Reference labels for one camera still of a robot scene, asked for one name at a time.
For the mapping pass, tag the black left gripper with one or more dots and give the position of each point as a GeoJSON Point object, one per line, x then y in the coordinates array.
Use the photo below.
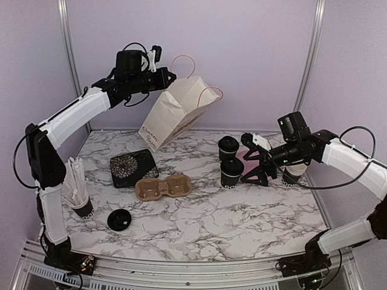
{"type": "Point", "coordinates": [162, 83]}

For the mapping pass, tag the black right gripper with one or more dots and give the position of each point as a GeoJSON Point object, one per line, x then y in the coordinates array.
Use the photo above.
{"type": "Point", "coordinates": [265, 163]}

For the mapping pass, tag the white printed paper bag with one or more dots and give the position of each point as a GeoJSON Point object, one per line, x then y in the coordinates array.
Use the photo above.
{"type": "Point", "coordinates": [177, 109]}

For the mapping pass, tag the stack of paper cups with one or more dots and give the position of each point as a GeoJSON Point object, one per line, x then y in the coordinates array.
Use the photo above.
{"type": "Point", "coordinates": [292, 174]}

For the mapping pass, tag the brown cardboard cup carrier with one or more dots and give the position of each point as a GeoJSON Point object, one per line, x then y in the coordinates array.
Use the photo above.
{"type": "Point", "coordinates": [152, 189]}

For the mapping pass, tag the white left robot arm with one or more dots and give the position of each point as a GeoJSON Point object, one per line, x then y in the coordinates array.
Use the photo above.
{"type": "Point", "coordinates": [135, 72]}

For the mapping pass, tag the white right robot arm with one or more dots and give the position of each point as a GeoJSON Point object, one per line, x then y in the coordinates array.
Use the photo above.
{"type": "Point", "coordinates": [300, 148]}

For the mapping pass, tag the pink round plate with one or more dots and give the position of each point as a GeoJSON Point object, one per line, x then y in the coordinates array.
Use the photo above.
{"type": "Point", "coordinates": [248, 164]}

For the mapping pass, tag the black floral square plate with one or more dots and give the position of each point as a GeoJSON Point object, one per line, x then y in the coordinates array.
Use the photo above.
{"type": "Point", "coordinates": [127, 169]}

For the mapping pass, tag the stack of black lids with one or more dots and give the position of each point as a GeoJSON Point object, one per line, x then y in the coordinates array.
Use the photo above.
{"type": "Point", "coordinates": [119, 220]}

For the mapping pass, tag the black cup holding straws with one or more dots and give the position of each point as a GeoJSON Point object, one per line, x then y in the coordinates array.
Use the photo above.
{"type": "Point", "coordinates": [85, 210]}

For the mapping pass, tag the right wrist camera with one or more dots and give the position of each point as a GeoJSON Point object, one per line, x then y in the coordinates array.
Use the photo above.
{"type": "Point", "coordinates": [255, 141]}

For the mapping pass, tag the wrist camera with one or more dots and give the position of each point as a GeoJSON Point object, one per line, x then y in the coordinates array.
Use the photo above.
{"type": "Point", "coordinates": [255, 141]}
{"type": "Point", "coordinates": [151, 58]}

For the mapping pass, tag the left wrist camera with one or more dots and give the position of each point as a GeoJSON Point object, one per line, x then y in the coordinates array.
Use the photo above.
{"type": "Point", "coordinates": [151, 58]}

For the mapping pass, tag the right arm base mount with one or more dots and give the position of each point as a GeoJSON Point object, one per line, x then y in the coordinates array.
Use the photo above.
{"type": "Point", "coordinates": [312, 259]}

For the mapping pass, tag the left aluminium frame post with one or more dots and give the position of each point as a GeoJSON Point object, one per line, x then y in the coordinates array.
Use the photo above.
{"type": "Point", "coordinates": [67, 40]}

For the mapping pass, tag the aluminium frame post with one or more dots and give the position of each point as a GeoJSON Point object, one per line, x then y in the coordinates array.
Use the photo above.
{"type": "Point", "coordinates": [67, 40]}
{"type": "Point", "coordinates": [311, 56]}

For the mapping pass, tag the right aluminium frame post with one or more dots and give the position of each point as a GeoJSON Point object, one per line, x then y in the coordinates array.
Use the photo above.
{"type": "Point", "coordinates": [311, 56]}

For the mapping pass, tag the front aluminium rail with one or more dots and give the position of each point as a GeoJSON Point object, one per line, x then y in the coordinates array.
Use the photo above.
{"type": "Point", "coordinates": [122, 273]}

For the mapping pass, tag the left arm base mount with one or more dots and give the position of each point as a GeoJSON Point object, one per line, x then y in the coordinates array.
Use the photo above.
{"type": "Point", "coordinates": [61, 256]}

